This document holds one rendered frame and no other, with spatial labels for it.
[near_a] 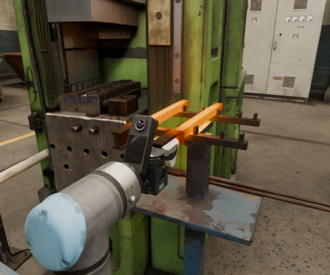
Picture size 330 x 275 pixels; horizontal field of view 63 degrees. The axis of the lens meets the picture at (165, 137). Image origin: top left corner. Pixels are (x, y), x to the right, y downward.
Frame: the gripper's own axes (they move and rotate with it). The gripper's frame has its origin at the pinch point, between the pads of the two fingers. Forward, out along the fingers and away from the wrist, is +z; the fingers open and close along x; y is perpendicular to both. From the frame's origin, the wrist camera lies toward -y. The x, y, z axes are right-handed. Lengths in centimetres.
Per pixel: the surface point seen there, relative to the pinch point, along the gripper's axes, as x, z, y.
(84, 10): -50, 29, -32
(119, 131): -10.7, -5.9, -1.9
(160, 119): -10.4, 14.1, 0.2
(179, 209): -1.7, 9.6, 26.4
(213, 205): 6.8, 16.3, 26.3
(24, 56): -98, 36, -14
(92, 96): -50, 29, 0
